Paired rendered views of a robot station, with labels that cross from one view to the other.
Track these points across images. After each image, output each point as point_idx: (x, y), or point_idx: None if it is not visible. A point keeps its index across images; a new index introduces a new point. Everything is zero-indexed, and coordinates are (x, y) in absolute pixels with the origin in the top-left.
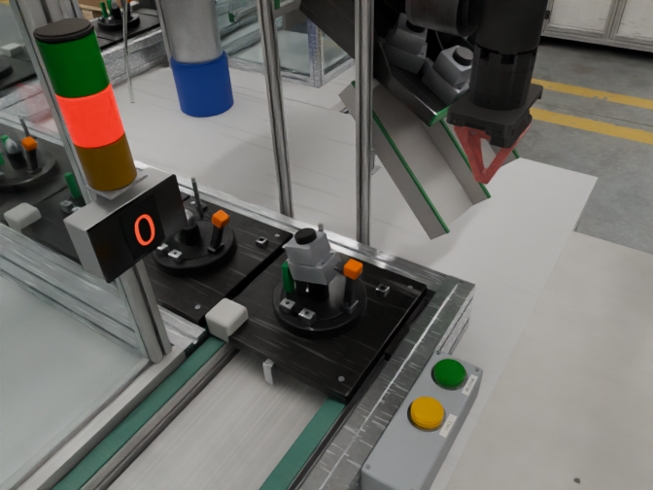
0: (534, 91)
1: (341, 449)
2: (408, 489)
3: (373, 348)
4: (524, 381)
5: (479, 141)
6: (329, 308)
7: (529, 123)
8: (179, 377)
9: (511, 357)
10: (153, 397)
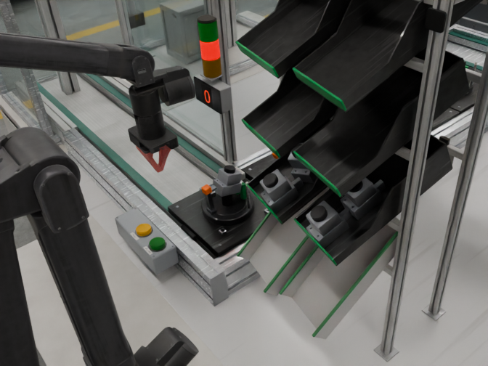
0: (147, 144)
1: (147, 203)
2: (118, 217)
3: (186, 220)
4: (163, 316)
5: (163, 154)
6: (215, 204)
7: (142, 151)
8: (216, 168)
9: (181, 319)
10: (210, 161)
